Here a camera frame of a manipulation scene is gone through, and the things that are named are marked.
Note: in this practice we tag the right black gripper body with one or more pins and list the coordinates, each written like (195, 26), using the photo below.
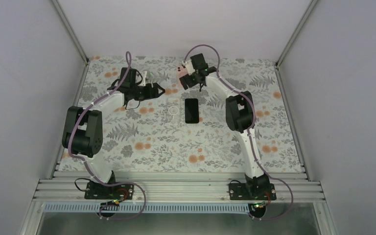
(190, 83)

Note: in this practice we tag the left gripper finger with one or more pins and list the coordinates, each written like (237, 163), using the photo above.
(157, 89)
(154, 95)

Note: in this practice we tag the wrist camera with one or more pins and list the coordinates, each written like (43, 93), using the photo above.
(143, 78)
(187, 68)

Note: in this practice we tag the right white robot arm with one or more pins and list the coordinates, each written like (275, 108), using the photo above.
(239, 115)

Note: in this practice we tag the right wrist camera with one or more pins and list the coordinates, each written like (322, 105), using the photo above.
(187, 68)

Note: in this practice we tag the aluminium mounting rail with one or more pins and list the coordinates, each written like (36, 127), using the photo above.
(178, 187)

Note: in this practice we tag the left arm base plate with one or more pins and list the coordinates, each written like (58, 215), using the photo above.
(96, 191)

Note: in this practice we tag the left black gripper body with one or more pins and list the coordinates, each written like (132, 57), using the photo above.
(143, 95)

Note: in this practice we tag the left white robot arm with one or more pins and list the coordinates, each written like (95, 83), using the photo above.
(83, 129)

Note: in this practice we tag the pink phone case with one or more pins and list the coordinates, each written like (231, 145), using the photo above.
(181, 71)

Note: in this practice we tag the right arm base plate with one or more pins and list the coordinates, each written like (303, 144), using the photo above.
(240, 191)

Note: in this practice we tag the floral table mat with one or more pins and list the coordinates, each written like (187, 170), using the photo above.
(137, 137)

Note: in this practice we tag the black phone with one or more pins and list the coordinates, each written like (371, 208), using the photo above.
(191, 111)

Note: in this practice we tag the clear phone case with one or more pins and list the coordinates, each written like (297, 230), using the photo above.
(173, 110)

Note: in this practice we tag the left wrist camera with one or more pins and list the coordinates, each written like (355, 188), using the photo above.
(143, 78)

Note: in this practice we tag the grey slotted cable duct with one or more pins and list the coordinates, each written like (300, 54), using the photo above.
(129, 207)

